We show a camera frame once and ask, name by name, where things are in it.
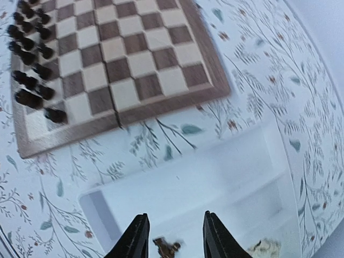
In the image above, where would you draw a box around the white divided plastic tray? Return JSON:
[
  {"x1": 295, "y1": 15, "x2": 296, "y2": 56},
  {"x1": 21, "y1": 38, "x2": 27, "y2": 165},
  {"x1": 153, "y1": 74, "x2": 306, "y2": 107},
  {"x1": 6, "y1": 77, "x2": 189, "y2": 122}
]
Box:
[{"x1": 79, "y1": 120, "x2": 301, "y2": 257}]

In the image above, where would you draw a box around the dark chess pieces pile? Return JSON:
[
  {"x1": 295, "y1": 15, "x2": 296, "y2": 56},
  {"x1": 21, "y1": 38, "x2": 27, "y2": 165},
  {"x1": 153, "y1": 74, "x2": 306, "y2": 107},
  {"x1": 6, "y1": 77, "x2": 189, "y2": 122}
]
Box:
[{"x1": 153, "y1": 237, "x2": 181, "y2": 258}]

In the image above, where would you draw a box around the dark chess piece eleventh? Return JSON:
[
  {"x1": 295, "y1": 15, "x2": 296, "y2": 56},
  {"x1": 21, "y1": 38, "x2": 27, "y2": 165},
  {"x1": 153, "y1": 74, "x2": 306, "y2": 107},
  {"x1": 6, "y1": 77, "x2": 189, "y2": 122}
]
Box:
[{"x1": 7, "y1": 25, "x2": 35, "y2": 51}]

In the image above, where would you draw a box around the light chess pieces pile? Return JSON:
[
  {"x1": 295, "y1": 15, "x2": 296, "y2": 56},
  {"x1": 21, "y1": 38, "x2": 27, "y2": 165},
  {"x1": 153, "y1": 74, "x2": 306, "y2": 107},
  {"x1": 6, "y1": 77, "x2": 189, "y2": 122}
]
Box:
[{"x1": 246, "y1": 238, "x2": 281, "y2": 258}]

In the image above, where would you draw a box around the dark pawn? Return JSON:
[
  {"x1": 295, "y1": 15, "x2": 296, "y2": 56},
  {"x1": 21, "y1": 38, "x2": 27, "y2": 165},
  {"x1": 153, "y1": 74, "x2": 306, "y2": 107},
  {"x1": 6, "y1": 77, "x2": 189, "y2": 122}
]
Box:
[{"x1": 44, "y1": 107, "x2": 67, "y2": 124}]

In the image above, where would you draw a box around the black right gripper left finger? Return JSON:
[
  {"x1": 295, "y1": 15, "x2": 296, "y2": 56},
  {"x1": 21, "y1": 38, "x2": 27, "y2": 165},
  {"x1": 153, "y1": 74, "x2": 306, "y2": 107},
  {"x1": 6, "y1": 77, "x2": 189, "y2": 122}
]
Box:
[{"x1": 104, "y1": 213, "x2": 150, "y2": 258}]

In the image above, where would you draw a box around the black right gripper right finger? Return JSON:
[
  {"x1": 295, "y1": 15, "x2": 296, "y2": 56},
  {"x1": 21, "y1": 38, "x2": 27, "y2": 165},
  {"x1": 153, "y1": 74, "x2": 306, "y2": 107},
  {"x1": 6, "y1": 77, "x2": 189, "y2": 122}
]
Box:
[{"x1": 203, "y1": 211, "x2": 246, "y2": 258}]

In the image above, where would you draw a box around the floral patterned table mat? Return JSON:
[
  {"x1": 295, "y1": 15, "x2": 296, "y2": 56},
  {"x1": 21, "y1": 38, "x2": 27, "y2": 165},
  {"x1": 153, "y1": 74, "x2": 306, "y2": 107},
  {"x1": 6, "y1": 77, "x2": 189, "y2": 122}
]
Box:
[{"x1": 1, "y1": 1, "x2": 343, "y2": 257}]

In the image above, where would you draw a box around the wooden chessboard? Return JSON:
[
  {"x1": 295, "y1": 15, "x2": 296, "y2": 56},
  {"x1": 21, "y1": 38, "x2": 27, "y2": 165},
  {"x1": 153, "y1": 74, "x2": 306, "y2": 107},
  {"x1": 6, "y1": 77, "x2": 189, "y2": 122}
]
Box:
[{"x1": 10, "y1": 1, "x2": 230, "y2": 159}]

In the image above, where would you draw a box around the dark chess piece thirteenth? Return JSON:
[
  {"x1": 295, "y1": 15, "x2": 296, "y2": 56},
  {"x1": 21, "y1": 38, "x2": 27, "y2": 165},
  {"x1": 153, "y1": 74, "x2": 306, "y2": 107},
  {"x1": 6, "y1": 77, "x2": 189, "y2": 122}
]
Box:
[{"x1": 15, "y1": 89, "x2": 42, "y2": 109}]

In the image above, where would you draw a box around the dark chess piece twelfth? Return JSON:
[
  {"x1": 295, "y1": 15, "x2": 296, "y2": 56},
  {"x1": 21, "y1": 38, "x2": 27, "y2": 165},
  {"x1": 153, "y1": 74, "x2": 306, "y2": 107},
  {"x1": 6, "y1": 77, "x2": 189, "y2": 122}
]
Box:
[{"x1": 35, "y1": 24, "x2": 52, "y2": 40}]

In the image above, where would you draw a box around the dark chess piece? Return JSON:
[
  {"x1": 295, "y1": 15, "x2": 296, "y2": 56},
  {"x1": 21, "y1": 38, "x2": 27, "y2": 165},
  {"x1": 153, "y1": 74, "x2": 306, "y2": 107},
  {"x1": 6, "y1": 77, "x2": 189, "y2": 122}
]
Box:
[
  {"x1": 12, "y1": 70, "x2": 38, "y2": 90},
  {"x1": 36, "y1": 9, "x2": 51, "y2": 25},
  {"x1": 9, "y1": 41, "x2": 36, "y2": 66},
  {"x1": 36, "y1": 84, "x2": 55, "y2": 101},
  {"x1": 18, "y1": 1, "x2": 35, "y2": 19},
  {"x1": 33, "y1": 63, "x2": 53, "y2": 81},
  {"x1": 38, "y1": 46, "x2": 54, "y2": 60},
  {"x1": 13, "y1": 12, "x2": 34, "y2": 33}
]

